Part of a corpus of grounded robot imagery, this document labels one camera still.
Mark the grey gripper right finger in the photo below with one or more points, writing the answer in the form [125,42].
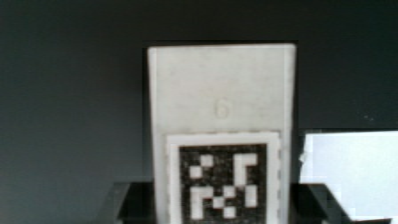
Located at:
[316,206]

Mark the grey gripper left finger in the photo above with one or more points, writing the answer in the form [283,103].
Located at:
[128,205]

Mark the white table leg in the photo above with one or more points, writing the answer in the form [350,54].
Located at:
[220,88]

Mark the white marker sheet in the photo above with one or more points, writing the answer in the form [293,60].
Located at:
[350,162]

